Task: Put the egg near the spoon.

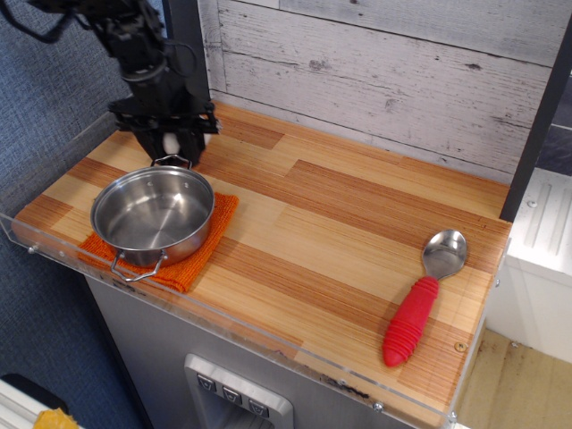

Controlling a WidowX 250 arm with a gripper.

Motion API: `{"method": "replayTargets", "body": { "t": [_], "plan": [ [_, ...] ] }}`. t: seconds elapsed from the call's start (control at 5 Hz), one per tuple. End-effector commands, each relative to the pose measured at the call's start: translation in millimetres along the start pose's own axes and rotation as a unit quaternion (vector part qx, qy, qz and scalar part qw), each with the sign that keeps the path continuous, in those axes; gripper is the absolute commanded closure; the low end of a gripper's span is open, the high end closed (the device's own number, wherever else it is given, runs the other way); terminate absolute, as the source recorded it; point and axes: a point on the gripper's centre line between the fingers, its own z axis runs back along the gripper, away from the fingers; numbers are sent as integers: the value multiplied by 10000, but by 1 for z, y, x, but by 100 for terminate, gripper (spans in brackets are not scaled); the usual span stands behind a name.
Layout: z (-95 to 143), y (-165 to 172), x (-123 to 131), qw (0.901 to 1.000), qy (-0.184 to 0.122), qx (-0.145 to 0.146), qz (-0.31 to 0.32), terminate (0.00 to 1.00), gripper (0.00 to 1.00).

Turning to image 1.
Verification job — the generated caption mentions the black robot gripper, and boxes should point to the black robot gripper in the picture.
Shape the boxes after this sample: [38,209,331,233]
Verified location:
[109,66,220,164]

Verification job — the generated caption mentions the white egg with black band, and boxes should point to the white egg with black band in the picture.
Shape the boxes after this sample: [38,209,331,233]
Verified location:
[164,132,212,155]

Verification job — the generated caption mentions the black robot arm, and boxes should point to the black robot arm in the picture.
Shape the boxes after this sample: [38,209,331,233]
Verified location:
[32,1,220,165]

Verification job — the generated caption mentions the stainless steel pot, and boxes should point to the stainless steel pot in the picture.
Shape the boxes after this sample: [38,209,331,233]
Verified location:
[90,155,215,282]

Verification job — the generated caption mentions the orange cloth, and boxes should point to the orange cloth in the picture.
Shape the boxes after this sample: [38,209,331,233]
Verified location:
[80,192,240,293]

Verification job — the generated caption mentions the clear acrylic table guard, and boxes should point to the clear acrylic table guard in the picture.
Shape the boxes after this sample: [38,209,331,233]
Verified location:
[0,212,511,429]

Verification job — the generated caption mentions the grey toy fridge cabinet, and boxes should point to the grey toy fridge cabinet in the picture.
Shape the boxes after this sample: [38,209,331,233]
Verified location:
[88,277,406,428]

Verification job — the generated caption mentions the silver dispenser panel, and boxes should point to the silver dispenser panel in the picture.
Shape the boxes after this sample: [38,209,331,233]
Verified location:
[184,354,294,428]

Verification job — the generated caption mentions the yellow black object bottom left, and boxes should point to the yellow black object bottom left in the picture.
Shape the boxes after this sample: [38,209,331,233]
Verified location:
[1,374,80,428]

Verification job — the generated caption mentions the white appliance at right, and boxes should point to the white appliance at right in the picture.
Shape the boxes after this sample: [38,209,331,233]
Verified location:
[485,168,571,362]

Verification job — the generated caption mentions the black left vertical post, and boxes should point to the black left vertical post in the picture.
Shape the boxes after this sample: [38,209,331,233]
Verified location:
[162,0,210,103]

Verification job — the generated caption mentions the black vertical post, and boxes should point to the black vertical post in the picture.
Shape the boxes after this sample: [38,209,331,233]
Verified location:
[499,0,572,223]
[162,0,210,103]

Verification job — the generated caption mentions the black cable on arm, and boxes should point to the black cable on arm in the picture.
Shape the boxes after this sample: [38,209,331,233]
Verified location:
[0,4,90,45]

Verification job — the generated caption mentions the spoon with red handle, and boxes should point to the spoon with red handle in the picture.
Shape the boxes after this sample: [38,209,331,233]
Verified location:
[382,230,467,367]

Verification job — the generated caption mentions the black right vertical post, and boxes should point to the black right vertical post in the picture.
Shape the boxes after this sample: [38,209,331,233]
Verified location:
[499,0,572,223]

